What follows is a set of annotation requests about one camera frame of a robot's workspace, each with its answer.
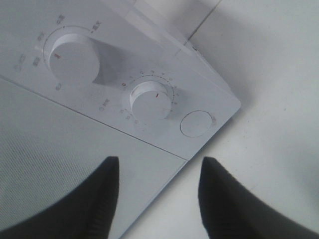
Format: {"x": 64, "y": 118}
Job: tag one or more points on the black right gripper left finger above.
{"x": 86, "y": 212}

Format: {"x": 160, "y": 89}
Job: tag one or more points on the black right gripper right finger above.
{"x": 230, "y": 211}

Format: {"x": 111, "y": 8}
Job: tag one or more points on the white microwave oven body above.
{"x": 135, "y": 44}

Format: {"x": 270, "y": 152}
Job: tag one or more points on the round white door button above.
{"x": 196, "y": 123}

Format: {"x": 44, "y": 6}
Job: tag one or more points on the upper white power knob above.
{"x": 74, "y": 60}

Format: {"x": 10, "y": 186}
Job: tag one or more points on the lower white timer knob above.
{"x": 150, "y": 101}

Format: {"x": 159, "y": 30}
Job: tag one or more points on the white microwave door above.
{"x": 47, "y": 150}

